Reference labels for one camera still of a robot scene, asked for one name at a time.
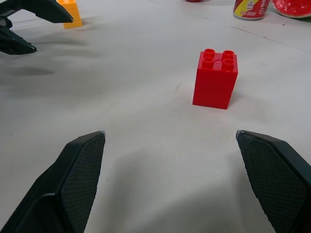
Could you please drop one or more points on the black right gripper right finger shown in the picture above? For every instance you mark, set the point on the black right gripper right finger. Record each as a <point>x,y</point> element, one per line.
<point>279,179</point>

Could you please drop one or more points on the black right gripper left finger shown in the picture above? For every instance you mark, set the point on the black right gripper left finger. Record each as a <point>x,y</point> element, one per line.
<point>73,184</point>

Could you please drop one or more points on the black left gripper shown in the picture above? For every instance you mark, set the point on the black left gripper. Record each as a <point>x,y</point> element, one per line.
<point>5,21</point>

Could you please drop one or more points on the orange toy brick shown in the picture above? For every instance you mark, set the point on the orange toy brick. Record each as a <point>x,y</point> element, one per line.
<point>75,17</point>

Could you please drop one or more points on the red toy building block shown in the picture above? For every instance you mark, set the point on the red toy building block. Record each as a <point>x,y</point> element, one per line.
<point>213,85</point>

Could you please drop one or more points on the small red round object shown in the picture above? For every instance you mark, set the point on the small red round object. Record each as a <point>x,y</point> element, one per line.
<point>193,0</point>

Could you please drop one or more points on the red bowl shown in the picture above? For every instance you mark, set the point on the red bowl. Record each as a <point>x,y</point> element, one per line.
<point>291,8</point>

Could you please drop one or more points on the red and yellow drink can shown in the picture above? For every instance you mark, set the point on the red and yellow drink can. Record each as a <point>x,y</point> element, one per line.
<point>251,9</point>

